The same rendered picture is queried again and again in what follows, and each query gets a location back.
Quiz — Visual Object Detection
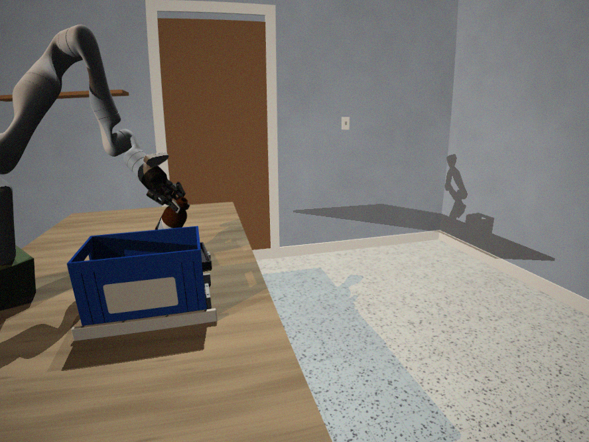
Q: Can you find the brown glass bottle with white label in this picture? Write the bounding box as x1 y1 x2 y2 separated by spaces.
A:
155 197 188 230

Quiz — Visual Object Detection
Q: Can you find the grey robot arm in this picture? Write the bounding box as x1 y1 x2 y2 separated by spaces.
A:
0 25 169 265

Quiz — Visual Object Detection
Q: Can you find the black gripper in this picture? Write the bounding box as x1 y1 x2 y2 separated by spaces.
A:
141 167 185 213

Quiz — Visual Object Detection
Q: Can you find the blue crate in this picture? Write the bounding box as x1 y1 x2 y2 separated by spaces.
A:
67 226 207 326

